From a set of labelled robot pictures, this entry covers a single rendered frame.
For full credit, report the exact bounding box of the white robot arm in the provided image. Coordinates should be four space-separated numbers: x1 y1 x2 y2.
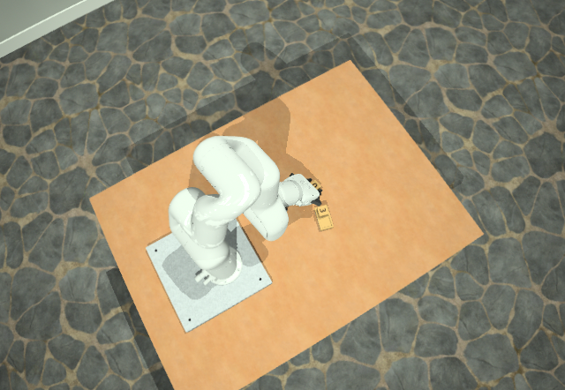
169 136 303 285

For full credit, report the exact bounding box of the tan wooden calendar tray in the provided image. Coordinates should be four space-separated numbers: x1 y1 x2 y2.
314 207 334 231

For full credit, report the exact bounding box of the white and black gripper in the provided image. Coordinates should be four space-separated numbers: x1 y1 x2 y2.
284 173 323 206

